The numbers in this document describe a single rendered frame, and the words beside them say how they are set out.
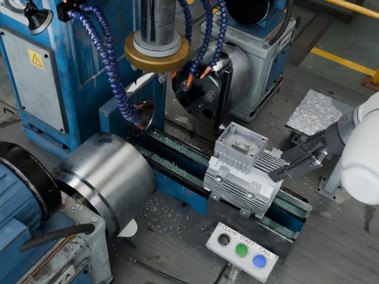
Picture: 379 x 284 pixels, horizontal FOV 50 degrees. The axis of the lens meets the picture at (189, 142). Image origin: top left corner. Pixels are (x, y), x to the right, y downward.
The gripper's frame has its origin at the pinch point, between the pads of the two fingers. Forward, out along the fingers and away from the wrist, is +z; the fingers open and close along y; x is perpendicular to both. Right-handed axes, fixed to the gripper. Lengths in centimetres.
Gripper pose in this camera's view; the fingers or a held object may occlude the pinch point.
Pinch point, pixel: (285, 164)
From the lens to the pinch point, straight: 105.8
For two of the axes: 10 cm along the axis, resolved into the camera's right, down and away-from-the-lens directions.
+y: -5.4, 5.8, -6.1
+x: 6.8, 7.3, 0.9
